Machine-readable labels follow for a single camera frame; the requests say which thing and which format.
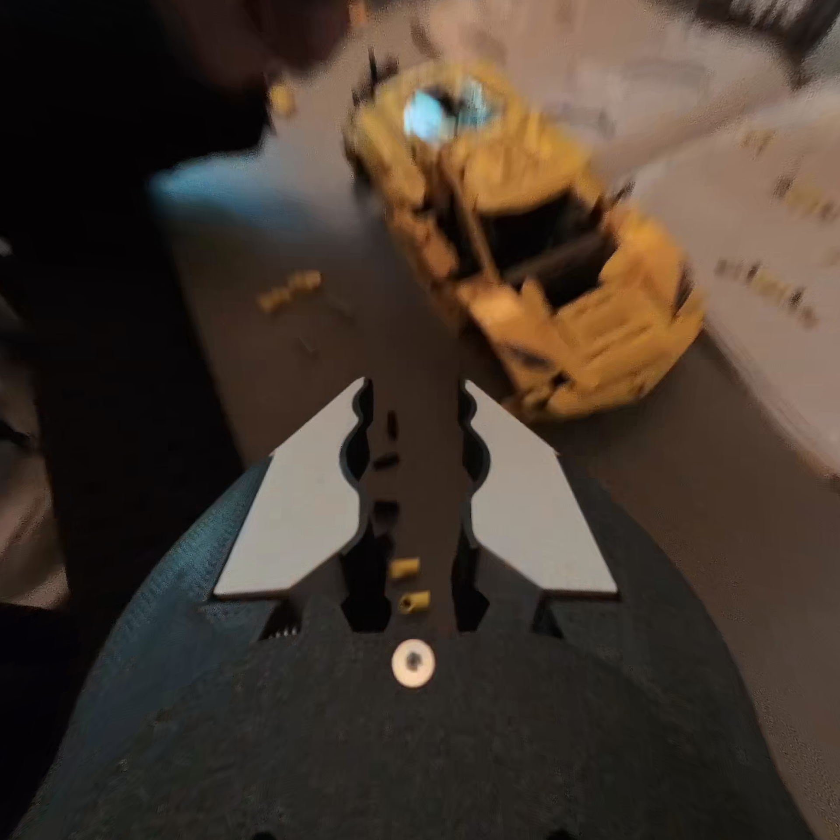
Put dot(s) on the yellow brick toy car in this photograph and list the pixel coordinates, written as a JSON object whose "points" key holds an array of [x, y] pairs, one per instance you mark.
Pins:
{"points": [[590, 328]]}

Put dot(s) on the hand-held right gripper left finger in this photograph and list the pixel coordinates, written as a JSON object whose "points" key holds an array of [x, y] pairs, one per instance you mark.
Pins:
{"points": [[295, 518]]}

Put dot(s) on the cream hoodie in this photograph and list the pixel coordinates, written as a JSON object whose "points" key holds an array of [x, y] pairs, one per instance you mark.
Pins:
{"points": [[26, 525]]}

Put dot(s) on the yellow and black loose bricks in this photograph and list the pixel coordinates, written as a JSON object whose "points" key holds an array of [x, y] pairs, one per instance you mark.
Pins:
{"points": [[387, 512]]}

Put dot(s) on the grey desk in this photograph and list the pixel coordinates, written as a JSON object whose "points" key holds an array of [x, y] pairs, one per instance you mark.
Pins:
{"points": [[295, 407]]}

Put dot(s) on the open instruction booklet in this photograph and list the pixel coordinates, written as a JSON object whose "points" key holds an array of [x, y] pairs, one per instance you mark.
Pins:
{"points": [[754, 164]]}

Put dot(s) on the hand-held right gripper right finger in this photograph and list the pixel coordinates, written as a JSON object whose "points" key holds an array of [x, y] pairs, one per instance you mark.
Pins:
{"points": [[538, 518]]}

